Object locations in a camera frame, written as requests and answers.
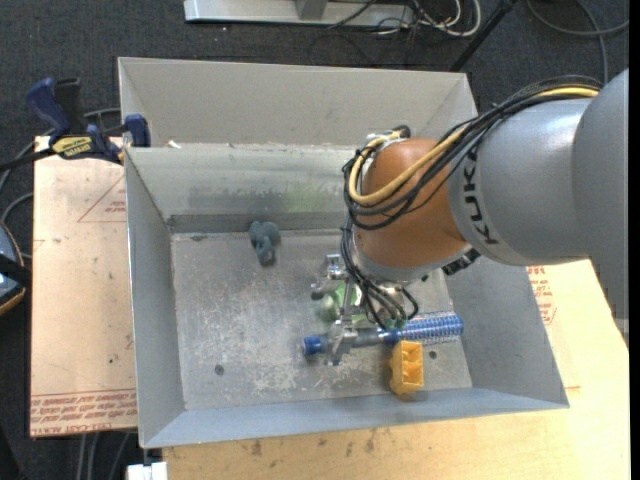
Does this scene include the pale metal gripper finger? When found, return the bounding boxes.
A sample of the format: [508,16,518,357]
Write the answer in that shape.
[332,315,360,342]
[325,339,352,368]

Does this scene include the blue and silver ribbed tool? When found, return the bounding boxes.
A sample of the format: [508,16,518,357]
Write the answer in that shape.
[301,310,465,358]

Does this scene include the green rounded object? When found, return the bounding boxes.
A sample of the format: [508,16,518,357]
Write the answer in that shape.
[314,290,342,322]

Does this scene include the yellow toy brick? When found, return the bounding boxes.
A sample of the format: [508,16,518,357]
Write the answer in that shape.
[388,339,426,397]

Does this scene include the dark teal toy figure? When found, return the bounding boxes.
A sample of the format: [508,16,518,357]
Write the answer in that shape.
[247,219,283,268]

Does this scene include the grey metal bin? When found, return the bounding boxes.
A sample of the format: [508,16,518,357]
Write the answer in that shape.
[117,56,570,450]

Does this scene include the brown cardboard board, red print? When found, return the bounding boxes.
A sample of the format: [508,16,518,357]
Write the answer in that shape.
[29,135,584,439]

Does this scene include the black cylinder on white bracket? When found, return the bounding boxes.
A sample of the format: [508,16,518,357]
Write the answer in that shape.
[441,248,482,277]

